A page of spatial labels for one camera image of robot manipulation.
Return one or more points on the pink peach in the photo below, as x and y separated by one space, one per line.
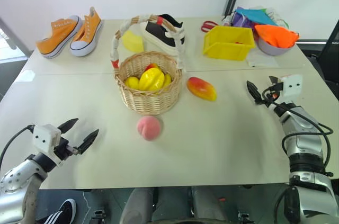
149 128

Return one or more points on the black shoe white stripes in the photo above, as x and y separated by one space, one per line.
62 212

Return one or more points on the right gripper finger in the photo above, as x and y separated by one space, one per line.
274 80
254 93

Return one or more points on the black office chair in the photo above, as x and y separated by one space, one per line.
328 54

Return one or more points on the orange canvas sneaker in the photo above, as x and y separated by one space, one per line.
58 37
87 34

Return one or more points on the grey rounded shape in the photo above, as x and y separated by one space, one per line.
209 204
137 205

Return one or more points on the red yellow mango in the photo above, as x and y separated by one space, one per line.
201 89

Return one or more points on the purple cloth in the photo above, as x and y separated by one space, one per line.
241 20

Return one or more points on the yellow banana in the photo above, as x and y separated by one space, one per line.
167 79

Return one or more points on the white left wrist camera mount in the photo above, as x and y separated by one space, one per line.
45 136

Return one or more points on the orange cloth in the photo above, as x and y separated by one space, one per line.
276 36

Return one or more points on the yellow plastic bin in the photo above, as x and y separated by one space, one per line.
227 42

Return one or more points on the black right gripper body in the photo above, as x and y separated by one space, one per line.
274 94

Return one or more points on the blue cloth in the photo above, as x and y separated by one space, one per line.
255 15

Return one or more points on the grey bowl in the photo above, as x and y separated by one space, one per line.
272 49

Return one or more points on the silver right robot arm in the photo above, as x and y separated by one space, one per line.
304 150

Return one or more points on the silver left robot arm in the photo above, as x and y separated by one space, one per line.
18 181

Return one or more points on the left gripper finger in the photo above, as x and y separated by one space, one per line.
88 140
68 125

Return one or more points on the black white high-top shoe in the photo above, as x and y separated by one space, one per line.
167 36

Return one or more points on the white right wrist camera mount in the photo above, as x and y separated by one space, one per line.
292 85

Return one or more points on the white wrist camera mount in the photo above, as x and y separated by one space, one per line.
292 85
45 136

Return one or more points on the yellow sponge block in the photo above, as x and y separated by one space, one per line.
133 40

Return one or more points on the white cloth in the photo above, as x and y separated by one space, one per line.
278 17

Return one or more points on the yellow lemon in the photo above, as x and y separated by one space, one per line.
132 82

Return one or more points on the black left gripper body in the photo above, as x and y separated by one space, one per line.
63 150

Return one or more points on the red orange fruit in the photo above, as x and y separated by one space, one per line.
152 66

